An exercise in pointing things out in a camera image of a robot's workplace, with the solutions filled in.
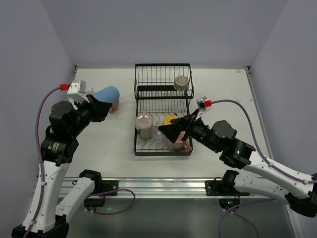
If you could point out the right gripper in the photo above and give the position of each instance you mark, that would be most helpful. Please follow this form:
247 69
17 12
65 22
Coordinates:
189 126

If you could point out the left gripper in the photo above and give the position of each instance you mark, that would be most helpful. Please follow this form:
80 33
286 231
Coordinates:
95 109

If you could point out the pink floral mug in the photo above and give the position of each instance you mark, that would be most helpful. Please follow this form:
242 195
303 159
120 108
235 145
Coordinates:
180 145

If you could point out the salmon floral mug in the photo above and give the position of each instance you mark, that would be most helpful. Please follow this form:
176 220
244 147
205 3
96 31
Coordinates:
114 107

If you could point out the blue tumbler cup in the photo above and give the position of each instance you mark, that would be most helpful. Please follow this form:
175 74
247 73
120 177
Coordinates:
107 95

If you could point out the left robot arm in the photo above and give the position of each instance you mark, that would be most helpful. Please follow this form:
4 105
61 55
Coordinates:
48 218

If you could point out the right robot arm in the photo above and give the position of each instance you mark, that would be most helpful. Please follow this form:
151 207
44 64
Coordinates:
250 171

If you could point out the yellow mug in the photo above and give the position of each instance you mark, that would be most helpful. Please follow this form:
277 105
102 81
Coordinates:
167 120

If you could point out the clear glass cup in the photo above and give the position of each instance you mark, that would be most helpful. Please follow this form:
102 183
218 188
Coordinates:
159 138

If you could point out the iridescent pink mug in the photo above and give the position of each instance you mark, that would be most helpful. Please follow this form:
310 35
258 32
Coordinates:
144 125

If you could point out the beige speckled cup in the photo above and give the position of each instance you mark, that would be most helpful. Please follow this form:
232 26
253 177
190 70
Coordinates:
181 83

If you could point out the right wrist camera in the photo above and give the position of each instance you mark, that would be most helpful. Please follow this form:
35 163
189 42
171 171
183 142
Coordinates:
204 105

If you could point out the black wire dish rack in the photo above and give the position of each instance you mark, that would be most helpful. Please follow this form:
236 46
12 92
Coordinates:
163 91

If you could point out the aluminium mounting rail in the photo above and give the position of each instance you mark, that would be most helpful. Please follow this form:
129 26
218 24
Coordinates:
171 188

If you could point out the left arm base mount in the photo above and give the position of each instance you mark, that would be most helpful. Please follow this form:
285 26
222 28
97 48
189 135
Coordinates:
94 202

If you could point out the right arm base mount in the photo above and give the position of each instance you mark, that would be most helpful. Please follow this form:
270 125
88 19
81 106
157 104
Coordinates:
227 197

